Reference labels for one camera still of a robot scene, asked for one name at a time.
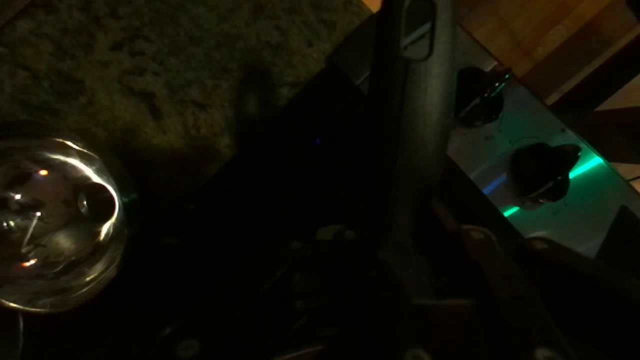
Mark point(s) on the black gas stove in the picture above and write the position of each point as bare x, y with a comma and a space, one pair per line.
300, 166

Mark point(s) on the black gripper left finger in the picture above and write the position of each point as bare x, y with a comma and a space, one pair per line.
292, 301

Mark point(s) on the metal pot with lid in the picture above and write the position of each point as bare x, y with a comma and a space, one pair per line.
61, 227

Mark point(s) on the black stove knob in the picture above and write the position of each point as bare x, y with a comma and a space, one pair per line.
543, 173
480, 96

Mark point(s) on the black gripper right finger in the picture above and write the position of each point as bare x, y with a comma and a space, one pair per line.
506, 292

